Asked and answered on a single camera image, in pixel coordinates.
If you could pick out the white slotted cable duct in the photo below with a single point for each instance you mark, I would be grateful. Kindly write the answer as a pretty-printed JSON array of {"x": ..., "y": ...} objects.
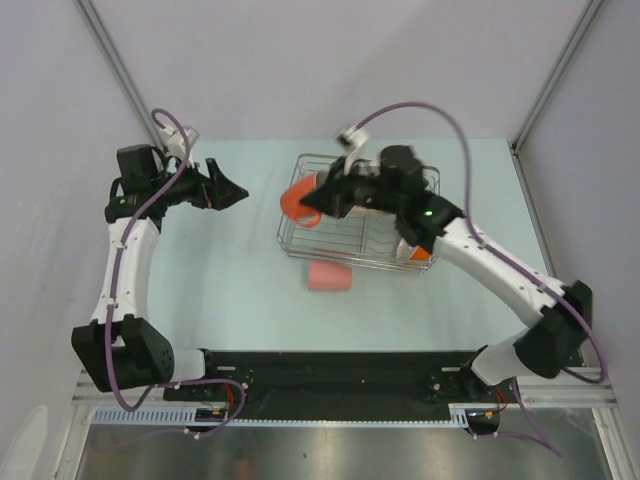
[{"x": 455, "y": 416}]

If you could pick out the aluminium frame post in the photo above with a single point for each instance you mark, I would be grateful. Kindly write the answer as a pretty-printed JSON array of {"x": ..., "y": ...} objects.
[
  {"x": 559, "y": 70},
  {"x": 101, "y": 35}
]

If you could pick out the beige and pink floral plate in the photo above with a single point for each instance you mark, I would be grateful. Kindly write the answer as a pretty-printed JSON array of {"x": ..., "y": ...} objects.
[{"x": 365, "y": 211}]

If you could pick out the aluminium front rail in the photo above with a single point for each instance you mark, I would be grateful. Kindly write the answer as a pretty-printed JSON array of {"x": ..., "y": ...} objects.
[{"x": 565, "y": 392}]

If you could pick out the metal wire dish rack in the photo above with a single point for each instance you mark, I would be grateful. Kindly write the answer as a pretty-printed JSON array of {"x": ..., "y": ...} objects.
[{"x": 355, "y": 240}]

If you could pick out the white and orange bowl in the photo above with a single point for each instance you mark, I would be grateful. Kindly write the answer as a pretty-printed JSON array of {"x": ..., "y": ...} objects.
[{"x": 406, "y": 252}]

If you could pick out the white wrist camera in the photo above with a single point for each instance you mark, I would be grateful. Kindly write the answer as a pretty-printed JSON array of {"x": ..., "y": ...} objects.
[
  {"x": 353, "y": 140},
  {"x": 174, "y": 140}
]

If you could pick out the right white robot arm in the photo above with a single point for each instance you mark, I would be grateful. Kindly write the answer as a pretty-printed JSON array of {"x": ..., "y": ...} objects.
[{"x": 556, "y": 316}]

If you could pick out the right aluminium frame post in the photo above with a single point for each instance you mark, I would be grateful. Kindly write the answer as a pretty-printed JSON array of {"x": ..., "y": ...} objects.
[{"x": 559, "y": 70}]

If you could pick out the orange mug white inside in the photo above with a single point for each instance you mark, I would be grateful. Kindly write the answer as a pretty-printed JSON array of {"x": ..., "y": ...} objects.
[{"x": 291, "y": 203}]

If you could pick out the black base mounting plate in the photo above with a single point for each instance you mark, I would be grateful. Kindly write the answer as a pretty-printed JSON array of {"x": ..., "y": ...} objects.
[{"x": 349, "y": 386}]

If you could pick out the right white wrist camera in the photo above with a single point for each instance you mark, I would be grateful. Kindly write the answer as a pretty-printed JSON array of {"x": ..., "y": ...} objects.
[{"x": 353, "y": 140}]

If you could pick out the pink plastic cup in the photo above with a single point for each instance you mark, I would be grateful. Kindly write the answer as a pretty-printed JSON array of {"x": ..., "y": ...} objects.
[{"x": 327, "y": 276}]

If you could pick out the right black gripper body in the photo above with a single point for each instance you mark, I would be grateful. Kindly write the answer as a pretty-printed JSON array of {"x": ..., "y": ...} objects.
[{"x": 359, "y": 190}]

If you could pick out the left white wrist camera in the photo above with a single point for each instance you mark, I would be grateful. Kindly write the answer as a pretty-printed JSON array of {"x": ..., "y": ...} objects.
[{"x": 174, "y": 140}]

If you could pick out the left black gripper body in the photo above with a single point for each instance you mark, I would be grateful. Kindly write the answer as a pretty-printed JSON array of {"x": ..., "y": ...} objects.
[{"x": 187, "y": 188}]

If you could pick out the left aluminium frame post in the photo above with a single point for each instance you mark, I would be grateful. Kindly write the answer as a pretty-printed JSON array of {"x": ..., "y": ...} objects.
[{"x": 101, "y": 35}]

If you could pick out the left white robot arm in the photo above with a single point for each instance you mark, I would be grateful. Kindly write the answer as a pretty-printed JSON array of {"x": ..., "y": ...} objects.
[{"x": 119, "y": 348}]

